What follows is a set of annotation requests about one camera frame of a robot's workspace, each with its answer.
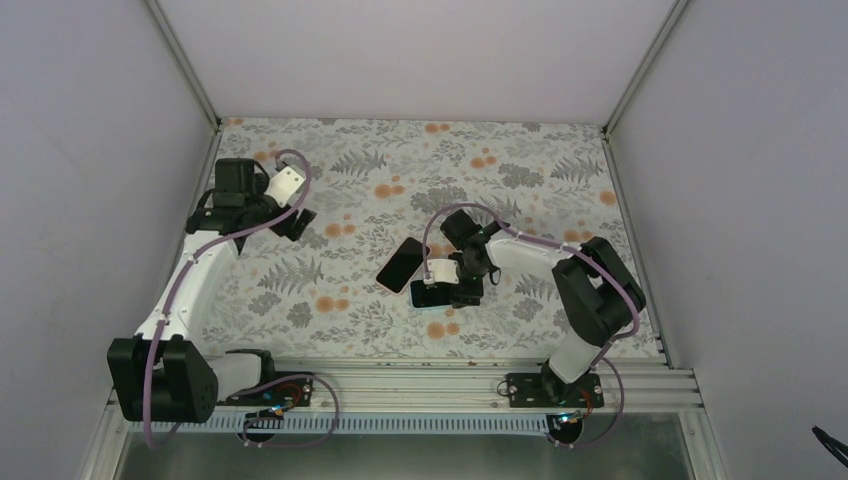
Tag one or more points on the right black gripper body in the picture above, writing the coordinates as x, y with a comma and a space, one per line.
465, 296

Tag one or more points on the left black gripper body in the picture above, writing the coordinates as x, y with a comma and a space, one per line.
283, 228

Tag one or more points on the light blue phone case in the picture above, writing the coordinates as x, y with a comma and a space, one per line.
416, 301

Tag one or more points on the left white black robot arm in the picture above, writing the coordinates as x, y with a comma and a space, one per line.
159, 373

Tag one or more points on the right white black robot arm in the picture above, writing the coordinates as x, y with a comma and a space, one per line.
601, 299

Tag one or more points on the floral patterned table mat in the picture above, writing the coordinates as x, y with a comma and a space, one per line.
378, 182

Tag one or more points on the black object at corner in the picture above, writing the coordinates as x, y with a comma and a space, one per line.
833, 446

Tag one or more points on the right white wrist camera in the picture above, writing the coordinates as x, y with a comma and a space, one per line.
441, 271

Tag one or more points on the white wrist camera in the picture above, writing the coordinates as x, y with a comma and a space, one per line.
284, 185
441, 271

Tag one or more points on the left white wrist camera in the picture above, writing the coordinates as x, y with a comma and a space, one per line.
284, 185

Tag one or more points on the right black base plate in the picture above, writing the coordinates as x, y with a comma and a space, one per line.
526, 391

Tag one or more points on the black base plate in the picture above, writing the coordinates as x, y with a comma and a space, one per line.
287, 390
526, 391

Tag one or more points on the aluminium mounting rail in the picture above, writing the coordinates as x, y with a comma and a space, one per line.
443, 398

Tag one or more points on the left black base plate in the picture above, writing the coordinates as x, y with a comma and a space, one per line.
287, 390

